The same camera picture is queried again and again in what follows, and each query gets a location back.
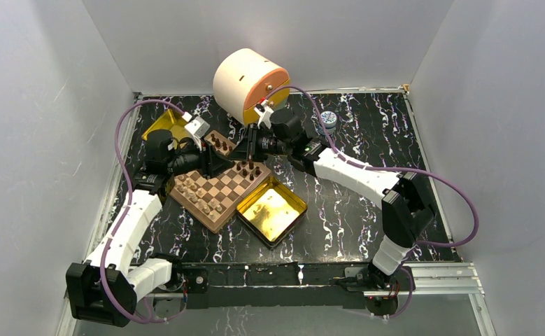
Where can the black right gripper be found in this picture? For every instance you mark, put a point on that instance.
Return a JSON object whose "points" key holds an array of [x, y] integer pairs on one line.
{"points": [[240, 152]]}

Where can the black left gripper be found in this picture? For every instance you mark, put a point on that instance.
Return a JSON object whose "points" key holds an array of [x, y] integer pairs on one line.
{"points": [[211, 162]]}

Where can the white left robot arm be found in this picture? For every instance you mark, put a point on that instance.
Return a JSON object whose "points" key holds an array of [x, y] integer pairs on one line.
{"points": [[124, 232]]}

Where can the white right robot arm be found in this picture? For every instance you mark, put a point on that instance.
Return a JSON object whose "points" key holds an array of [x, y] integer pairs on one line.
{"points": [[405, 199]]}

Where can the dark chess pieces row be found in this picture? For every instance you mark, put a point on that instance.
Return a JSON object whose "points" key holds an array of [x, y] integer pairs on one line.
{"points": [[241, 169]]}

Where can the wooden chess board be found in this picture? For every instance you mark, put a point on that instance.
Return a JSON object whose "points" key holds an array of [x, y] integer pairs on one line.
{"points": [[228, 194]]}

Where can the gold tin with white pieces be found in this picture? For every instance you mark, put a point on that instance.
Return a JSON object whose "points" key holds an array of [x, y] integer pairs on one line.
{"points": [[170, 120]]}

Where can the empty gold tin lid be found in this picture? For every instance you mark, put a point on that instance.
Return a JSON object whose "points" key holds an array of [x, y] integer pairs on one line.
{"points": [[271, 211]]}

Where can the round pastel drawer cabinet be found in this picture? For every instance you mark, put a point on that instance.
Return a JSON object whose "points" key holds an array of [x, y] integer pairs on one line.
{"points": [[244, 79]]}

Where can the small blue white jar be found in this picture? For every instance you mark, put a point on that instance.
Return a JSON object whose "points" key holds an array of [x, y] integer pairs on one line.
{"points": [[328, 120]]}

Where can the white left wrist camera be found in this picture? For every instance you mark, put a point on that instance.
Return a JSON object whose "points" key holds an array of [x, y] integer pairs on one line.
{"points": [[196, 127]]}

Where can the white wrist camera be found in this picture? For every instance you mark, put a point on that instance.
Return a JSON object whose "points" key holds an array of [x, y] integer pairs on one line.
{"points": [[264, 109], [196, 127]]}

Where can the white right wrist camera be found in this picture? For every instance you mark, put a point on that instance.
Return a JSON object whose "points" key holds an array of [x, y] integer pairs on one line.
{"points": [[264, 109]]}

